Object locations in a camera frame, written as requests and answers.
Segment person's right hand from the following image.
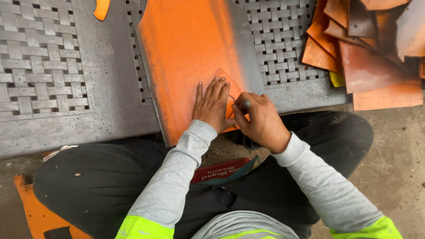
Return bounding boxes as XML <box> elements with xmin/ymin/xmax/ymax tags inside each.
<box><xmin>232</xmin><ymin>92</ymin><xmax>292</xmax><ymax>154</ymax></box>

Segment person's left hand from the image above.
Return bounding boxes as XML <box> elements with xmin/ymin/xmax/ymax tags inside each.
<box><xmin>192</xmin><ymin>76</ymin><xmax>237</xmax><ymax>134</ymax></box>

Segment small orange leather template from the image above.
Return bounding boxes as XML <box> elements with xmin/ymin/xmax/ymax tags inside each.
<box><xmin>214</xmin><ymin>68</ymin><xmax>250</xmax><ymax>134</ymax></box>

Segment black shoe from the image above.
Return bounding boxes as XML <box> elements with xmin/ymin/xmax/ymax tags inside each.
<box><xmin>228</xmin><ymin>129</ymin><xmax>263</xmax><ymax>150</ymax></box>

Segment large orange leather sheet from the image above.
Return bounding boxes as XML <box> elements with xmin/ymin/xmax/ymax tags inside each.
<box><xmin>135</xmin><ymin>0</ymin><xmax>266</xmax><ymax>147</ymax></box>

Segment red printed cardboard piece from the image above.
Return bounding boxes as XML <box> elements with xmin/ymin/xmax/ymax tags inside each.
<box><xmin>191</xmin><ymin>155</ymin><xmax>262</xmax><ymax>185</ymax></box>

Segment yellow leather scrap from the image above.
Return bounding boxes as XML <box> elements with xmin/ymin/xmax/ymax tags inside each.
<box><xmin>328</xmin><ymin>71</ymin><xmax>346</xmax><ymax>88</ymax></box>

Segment grey woven-pattern plastic table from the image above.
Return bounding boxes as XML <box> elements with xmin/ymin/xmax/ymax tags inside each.
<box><xmin>0</xmin><ymin>0</ymin><xmax>352</xmax><ymax>160</ymax></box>

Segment heap of orange leather pieces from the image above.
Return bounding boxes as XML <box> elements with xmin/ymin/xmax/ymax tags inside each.
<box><xmin>301</xmin><ymin>0</ymin><xmax>425</xmax><ymax>112</ymax></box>

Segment person's black trousers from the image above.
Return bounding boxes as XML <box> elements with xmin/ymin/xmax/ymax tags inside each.
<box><xmin>33</xmin><ymin>110</ymin><xmax>375</xmax><ymax>239</ymax></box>

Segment yellow hi-vis jacket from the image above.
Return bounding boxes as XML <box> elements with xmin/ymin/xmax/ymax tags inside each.
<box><xmin>114</xmin><ymin>210</ymin><xmax>404</xmax><ymax>239</ymax></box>

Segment curved orange leather offcut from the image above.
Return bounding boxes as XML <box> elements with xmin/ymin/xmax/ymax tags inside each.
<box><xmin>93</xmin><ymin>0</ymin><xmax>111</xmax><ymax>21</ymax></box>

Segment white torn scrap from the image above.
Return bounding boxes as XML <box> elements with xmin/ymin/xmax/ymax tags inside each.
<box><xmin>41</xmin><ymin>145</ymin><xmax>79</xmax><ymax>162</ymax></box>

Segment orange leather sheet with cutout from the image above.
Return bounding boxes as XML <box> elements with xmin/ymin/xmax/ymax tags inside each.
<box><xmin>13</xmin><ymin>175</ymin><xmax>92</xmax><ymax>239</ymax></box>

